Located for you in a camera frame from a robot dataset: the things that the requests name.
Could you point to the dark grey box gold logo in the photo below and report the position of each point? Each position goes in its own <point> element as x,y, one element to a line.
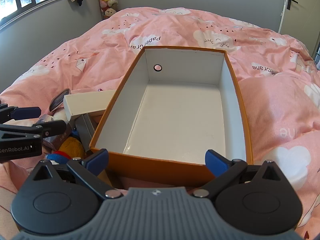
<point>86,130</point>

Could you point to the door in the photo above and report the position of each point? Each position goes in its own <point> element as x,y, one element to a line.
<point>300,17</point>

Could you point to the orange cardboard box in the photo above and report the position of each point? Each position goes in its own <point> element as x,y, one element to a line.
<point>175,130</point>

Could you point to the orange crochet ball red flower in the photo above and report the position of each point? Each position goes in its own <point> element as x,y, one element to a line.
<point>73,147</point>

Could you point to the long white box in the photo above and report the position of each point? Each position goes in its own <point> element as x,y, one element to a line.
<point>85,103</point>

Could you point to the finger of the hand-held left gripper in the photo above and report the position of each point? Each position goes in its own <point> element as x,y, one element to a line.
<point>26,113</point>
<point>53,128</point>

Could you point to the pink printed blanket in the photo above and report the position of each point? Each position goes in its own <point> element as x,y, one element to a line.
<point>175,25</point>

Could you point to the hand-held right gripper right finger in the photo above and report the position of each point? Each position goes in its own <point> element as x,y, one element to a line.
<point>214,162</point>

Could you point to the blue fabric item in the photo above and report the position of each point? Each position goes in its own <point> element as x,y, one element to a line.
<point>53,158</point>

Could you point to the dark printed card pack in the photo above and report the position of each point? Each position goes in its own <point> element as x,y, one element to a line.
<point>57,140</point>

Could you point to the dark glossy oval object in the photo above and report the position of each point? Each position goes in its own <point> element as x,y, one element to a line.
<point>59,101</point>

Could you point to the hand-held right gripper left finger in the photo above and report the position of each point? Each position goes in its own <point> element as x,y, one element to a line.
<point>97,159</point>

